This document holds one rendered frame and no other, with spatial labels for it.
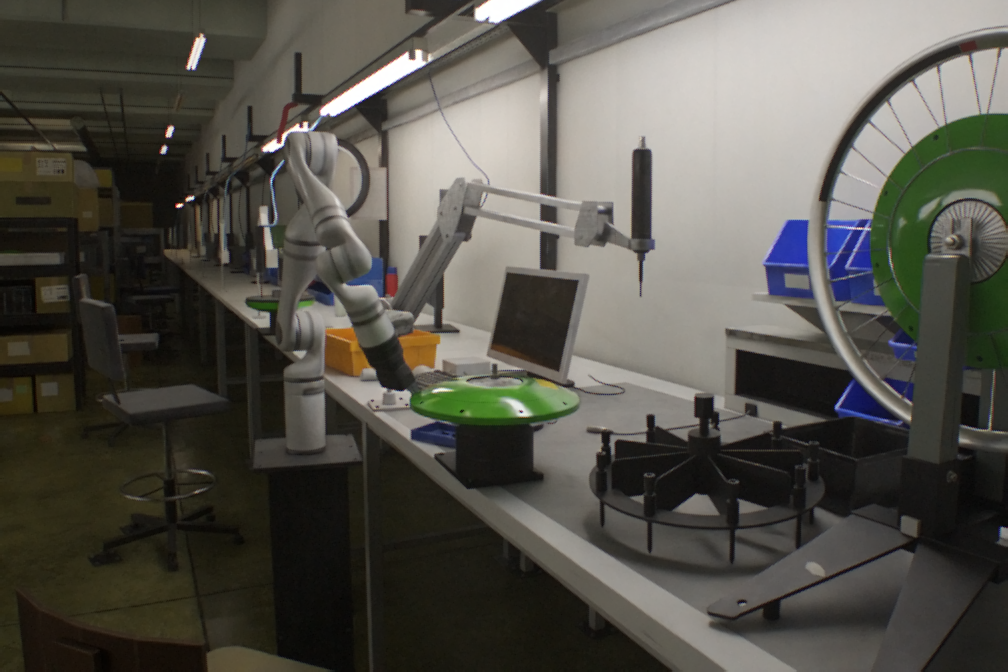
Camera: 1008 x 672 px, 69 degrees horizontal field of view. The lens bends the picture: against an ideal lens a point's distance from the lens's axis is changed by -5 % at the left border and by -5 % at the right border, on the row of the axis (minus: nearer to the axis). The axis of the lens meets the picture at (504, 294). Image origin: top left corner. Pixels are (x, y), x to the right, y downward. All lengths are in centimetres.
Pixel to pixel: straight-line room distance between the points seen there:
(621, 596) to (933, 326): 50
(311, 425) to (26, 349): 491
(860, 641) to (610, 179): 198
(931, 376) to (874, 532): 21
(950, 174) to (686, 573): 61
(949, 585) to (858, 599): 15
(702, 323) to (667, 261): 24
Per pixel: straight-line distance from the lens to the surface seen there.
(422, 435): 169
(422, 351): 252
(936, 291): 101
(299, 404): 183
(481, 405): 131
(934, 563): 101
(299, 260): 173
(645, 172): 144
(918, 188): 110
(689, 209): 234
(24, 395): 672
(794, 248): 188
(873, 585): 113
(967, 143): 108
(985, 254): 105
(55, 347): 658
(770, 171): 211
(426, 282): 183
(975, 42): 111
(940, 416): 102
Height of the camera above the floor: 137
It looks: 5 degrees down
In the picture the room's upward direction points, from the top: straight up
